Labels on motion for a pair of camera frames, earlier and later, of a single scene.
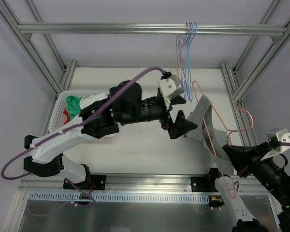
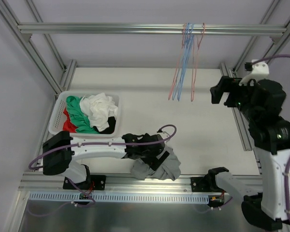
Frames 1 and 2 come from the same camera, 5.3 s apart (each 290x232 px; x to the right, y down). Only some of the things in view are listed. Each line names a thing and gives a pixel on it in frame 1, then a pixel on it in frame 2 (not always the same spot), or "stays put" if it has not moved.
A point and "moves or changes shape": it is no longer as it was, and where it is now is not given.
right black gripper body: (253, 162) → (225, 91)
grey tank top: (201, 124) → (169, 169)
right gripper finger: (242, 157) → (224, 86)
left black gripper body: (167, 116) → (153, 160)
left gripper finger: (178, 100) → (156, 165)
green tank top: (73, 105) stays put
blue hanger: (184, 44) moves or changes shape
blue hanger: (190, 83) → (186, 55)
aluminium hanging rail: (150, 28) stays put
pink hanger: (208, 134) → (196, 41)
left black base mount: (95, 182) stays put
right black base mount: (204, 183) stays put
